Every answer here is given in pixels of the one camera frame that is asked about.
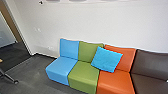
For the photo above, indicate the green sofa seat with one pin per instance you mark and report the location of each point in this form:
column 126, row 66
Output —
column 83, row 75

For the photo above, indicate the white wall switch plate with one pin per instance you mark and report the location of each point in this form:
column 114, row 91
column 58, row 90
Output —
column 37, row 30

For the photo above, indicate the small dark wall sensor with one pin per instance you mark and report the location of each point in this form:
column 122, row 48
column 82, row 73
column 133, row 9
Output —
column 40, row 2

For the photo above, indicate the orange sofa seat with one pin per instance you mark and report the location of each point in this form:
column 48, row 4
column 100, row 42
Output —
column 116, row 81

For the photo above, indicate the white low wall outlet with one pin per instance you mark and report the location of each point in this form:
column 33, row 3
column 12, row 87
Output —
column 50, row 47

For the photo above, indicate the blue sofa seat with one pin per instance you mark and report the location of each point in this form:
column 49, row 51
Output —
column 61, row 68

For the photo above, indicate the blue square cushion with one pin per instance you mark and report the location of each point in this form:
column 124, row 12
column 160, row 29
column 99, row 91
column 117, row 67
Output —
column 106, row 60

